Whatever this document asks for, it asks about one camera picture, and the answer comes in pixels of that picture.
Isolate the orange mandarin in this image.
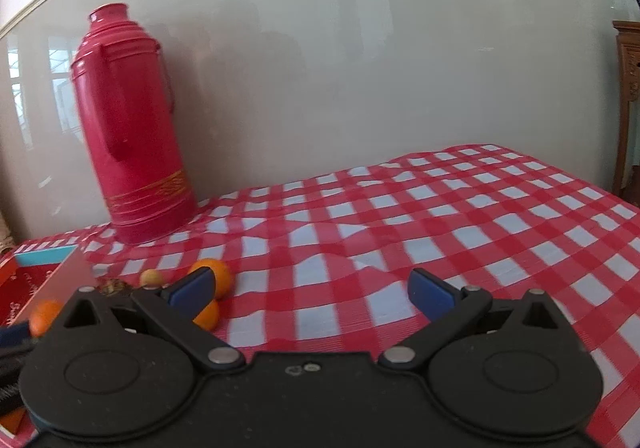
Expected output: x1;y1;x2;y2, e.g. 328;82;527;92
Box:
189;258;234;300
193;300;220;331

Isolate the yellow-orange mandarin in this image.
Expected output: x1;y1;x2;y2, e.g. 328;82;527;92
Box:
28;300;63;338

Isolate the dark mangosteen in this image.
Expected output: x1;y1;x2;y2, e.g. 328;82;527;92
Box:
100;278;132;296

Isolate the small tan longan fruit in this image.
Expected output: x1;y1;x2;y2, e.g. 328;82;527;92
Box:
139;269;165;288

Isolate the colourful cardboard box tray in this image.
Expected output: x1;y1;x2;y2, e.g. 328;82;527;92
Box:
1;246;96;446

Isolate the red white checkered tablecloth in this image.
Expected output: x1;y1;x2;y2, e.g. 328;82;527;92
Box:
22;145;639;447

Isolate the red thermos flask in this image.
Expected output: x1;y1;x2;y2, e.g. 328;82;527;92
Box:
70;3;196;244

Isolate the carved wooden furniture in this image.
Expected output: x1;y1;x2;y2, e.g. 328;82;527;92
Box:
612;20;640;197

